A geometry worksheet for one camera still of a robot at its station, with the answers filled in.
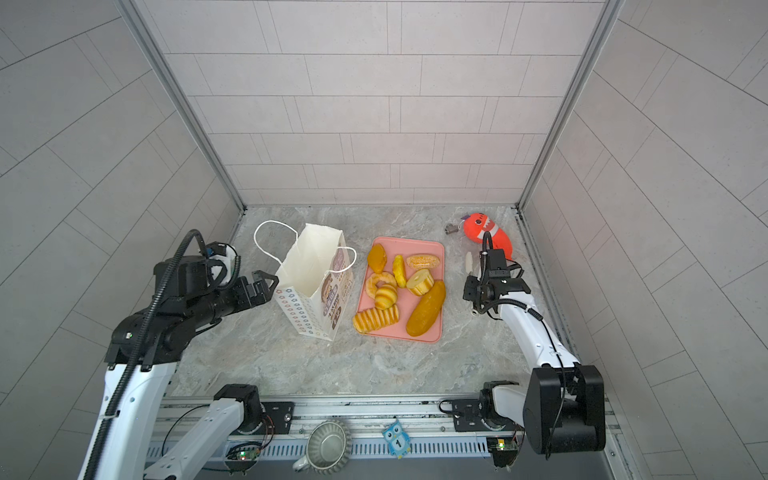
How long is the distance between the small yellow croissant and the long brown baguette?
0.08 meters

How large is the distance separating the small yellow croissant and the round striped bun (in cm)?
5

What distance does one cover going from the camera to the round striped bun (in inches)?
34.0

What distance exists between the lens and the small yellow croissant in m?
0.93

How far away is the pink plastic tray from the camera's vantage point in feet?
2.79

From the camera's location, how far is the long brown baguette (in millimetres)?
839
